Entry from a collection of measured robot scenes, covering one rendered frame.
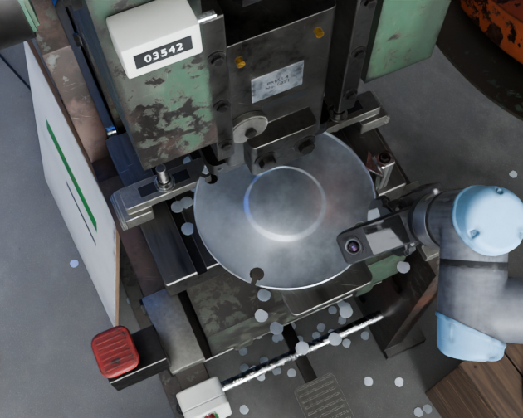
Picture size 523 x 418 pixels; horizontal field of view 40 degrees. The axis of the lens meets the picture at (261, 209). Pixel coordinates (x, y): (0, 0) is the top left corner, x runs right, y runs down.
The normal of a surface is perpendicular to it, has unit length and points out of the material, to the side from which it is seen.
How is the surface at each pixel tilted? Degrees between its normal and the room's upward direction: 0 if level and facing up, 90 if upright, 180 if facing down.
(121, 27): 0
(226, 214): 0
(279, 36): 90
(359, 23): 90
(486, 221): 25
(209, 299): 0
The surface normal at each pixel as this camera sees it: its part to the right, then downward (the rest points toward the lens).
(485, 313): -0.03, -0.04
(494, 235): 0.18, -0.02
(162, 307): 0.00, -0.40
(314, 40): 0.41, 0.83
